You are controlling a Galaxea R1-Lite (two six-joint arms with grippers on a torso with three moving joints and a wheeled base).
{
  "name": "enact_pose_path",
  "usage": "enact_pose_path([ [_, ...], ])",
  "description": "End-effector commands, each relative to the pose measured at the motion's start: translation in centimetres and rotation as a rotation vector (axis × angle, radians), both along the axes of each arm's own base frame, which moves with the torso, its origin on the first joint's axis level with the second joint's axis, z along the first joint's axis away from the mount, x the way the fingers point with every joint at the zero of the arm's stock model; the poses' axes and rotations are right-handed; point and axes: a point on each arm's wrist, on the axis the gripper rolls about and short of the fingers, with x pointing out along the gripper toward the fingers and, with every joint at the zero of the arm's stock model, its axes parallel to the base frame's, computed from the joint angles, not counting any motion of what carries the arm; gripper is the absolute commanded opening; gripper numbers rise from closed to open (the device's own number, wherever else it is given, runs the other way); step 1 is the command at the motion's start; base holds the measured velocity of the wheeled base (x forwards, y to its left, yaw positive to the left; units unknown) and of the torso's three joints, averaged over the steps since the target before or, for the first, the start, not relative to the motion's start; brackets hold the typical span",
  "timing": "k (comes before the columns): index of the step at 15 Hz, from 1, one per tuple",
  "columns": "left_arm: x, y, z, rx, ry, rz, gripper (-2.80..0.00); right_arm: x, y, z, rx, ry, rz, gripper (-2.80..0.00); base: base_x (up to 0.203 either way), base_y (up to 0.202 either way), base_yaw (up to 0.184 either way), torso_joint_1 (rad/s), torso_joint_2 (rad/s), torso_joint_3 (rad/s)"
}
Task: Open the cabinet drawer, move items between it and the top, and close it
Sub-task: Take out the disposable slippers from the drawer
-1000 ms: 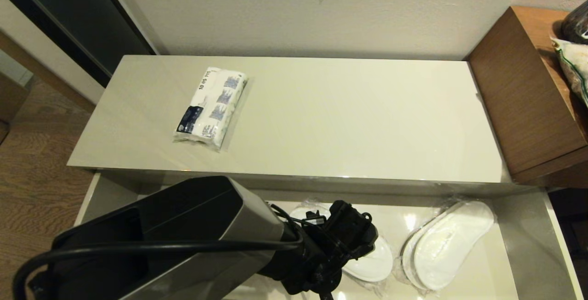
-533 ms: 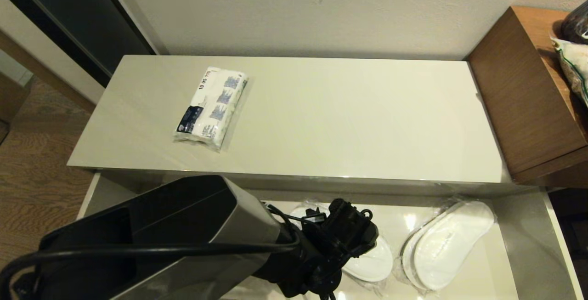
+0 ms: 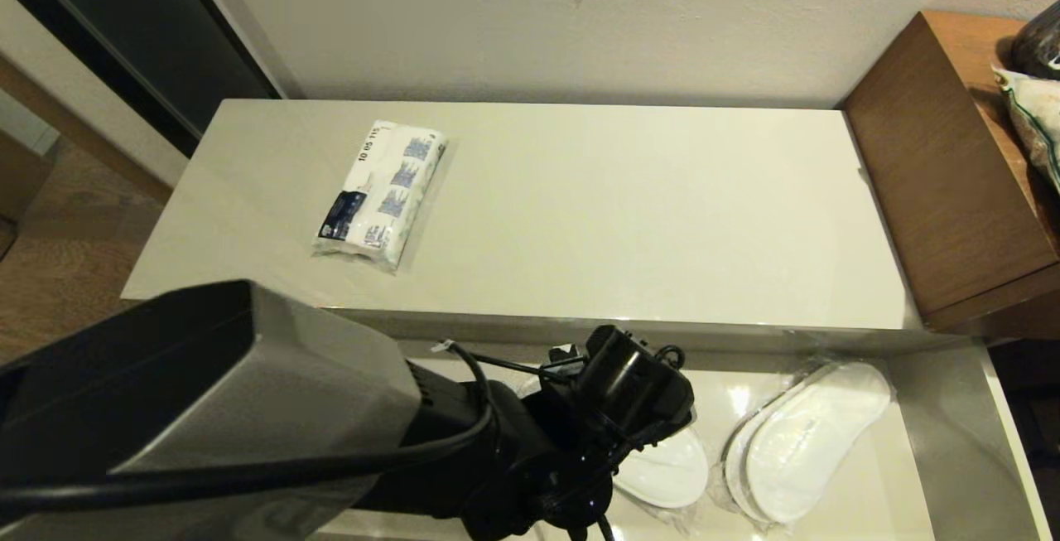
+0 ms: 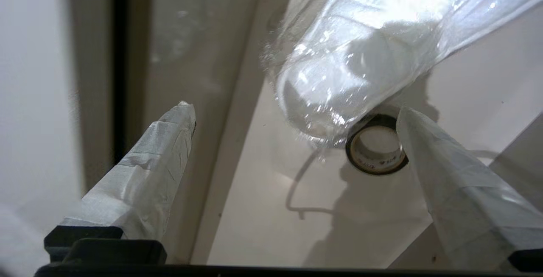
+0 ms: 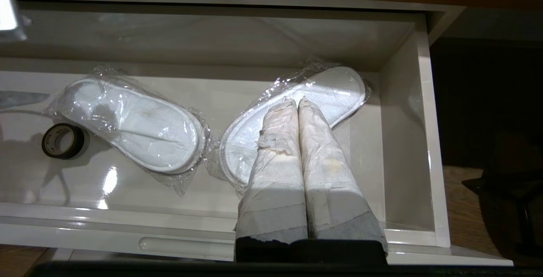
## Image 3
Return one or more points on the white bag green edge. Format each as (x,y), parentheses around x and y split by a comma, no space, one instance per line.
(1039,127)

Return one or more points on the glossy white cabinet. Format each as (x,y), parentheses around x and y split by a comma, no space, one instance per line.
(621,210)

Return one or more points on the glossy white drawer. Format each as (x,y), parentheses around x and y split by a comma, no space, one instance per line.
(936,441)

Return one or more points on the white door frame strip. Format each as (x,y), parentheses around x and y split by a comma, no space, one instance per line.
(244,27)

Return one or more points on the dark plastic bag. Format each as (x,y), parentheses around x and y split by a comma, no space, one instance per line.
(1039,44)

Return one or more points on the brown wooden side table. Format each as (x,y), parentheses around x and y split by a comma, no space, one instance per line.
(936,160)

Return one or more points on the white disposable slipper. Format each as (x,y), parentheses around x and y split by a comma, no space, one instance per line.
(671,475)
(816,437)
(734,470)

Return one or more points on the white tissue pack blue print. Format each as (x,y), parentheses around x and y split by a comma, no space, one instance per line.
(381,193)

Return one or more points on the brown wooden baseboard strip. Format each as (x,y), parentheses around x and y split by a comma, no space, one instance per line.
(83,137)

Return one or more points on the brown box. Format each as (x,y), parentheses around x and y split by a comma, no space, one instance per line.
(21,181)

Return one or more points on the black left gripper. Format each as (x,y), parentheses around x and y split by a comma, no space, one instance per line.
(538,491)

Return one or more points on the left robot arm silver black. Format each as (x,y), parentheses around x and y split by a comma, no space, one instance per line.
(248,375)

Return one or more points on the dark door panel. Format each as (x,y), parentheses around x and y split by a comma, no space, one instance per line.
(124,11)

